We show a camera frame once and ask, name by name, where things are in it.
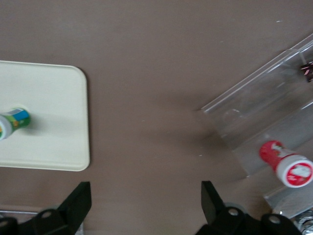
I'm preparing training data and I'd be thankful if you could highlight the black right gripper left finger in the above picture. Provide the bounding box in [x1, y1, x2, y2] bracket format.
[0, 181, 92, 235]

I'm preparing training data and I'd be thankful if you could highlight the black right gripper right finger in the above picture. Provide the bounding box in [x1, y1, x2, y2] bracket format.
[195, 181, 303, 235]

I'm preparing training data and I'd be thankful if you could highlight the red gum jar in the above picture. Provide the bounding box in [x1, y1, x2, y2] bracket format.
[259, 140, 313, 188]

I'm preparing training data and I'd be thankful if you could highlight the cream rectangular tray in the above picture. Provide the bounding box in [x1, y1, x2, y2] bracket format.
[0, 60, 90, 172]

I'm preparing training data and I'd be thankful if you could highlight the clear acrylic bottle rack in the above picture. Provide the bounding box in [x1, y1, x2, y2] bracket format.
[0, 209, 85, 235]

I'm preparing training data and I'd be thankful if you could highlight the clear acrylic tiered stand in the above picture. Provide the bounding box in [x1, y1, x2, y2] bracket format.
[201, 33, 313, 218]

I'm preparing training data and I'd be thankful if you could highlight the Snickers chocolate bar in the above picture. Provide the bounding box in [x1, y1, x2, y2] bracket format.
[300, 62, 313, 83]

